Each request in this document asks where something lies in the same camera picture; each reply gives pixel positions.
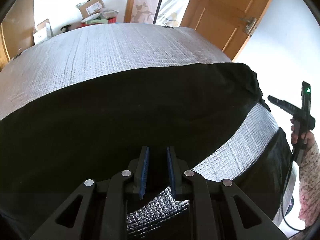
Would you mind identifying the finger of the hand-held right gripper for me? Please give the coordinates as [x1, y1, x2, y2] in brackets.
[267, 95, 303, 113]

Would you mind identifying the printed plastic door curtain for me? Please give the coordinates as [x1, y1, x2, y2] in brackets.
[130, 0, 197, 28]

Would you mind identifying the silver quilted mat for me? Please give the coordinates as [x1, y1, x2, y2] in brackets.
[0, 23, 294, 240]

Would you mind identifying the person's right hand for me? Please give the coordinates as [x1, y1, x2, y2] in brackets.
[290, 118, 317, 153]

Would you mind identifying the red box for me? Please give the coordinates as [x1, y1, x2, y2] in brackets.
[80, 16, 118, 29]

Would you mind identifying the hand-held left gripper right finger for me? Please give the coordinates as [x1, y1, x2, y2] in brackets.
[166, 146, 288, 240]

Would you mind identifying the white plastic bag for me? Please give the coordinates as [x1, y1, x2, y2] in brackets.
[100, 9, 119, 19]

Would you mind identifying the pale green packet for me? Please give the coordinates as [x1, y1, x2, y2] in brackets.
[82, 15, 108, 25]

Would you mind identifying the black garment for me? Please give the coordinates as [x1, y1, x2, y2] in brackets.
[0, 62, 294, 240]

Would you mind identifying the open cardboard box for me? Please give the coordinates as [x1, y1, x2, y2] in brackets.
[76, 0, 105, 17]

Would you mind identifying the metal door handle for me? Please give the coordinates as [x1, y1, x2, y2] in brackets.
[237, 16, 257, 34]

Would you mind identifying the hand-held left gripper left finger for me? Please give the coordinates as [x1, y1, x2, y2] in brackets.
[29, 146, 150, 240]

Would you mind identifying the person's right forearm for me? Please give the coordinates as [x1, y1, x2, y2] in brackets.
[297, 141, 320, 227]

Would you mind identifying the wooden door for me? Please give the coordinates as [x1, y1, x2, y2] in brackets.
[180, 0, 280, 62]

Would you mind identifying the white box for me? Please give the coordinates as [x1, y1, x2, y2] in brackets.
[33, 19, 53, 44]

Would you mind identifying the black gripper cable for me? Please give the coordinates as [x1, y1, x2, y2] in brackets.
[281, 152, 308, 230]

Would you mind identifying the black curtain strip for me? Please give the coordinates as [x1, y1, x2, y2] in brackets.
[152, 0, 167, 25]

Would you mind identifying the wooden door frame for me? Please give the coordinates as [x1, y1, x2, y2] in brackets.
[124, 0, 140, 24]

